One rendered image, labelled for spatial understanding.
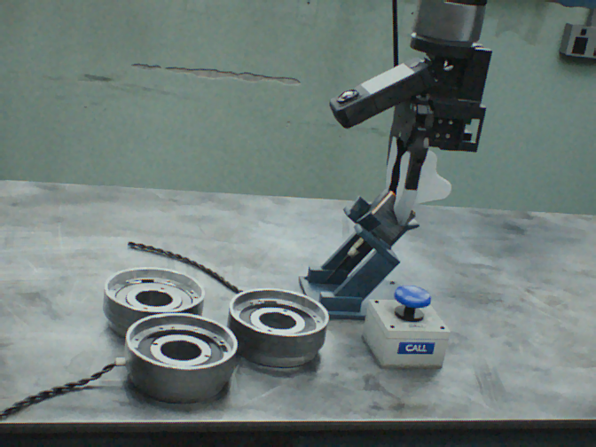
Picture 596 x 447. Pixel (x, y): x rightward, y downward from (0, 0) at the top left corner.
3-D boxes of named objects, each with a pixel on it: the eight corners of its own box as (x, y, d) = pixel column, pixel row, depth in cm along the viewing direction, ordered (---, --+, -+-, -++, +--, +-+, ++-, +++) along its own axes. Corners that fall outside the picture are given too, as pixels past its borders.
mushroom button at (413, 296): (393, 340, 93) (402, 298, 91) (382, 322, 96) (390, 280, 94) (428, 341, 94) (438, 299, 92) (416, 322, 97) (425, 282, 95)
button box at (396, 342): (380, 368, 92) (388, 327, 90) (362, 334, 98) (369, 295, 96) (451, 369, 94) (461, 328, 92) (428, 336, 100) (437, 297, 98)
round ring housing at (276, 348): (333, 372, 90) (340, 336, 88) (232, 371, 87) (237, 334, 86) (310, 322, 99) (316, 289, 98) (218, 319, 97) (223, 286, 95)
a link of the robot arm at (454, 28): (429, 0, 90) (406, -11, 97) (420, 44, 92) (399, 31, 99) (497, 9, 91) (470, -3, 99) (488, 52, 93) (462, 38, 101)
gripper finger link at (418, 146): (421, 193, 96) (434, 113, 94) (408, 192, 96) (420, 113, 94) (408, 184, 101) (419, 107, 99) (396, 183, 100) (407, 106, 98)
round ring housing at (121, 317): (96, 301, 97) (98, 267, 95) (190, 299, 100) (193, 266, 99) (108, 349, 88) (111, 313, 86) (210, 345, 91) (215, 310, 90)
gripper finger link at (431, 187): (448, 234, 100) (461, 154, 97) (398, 231, 99) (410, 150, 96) (438, 227, 103) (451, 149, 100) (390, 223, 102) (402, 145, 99)
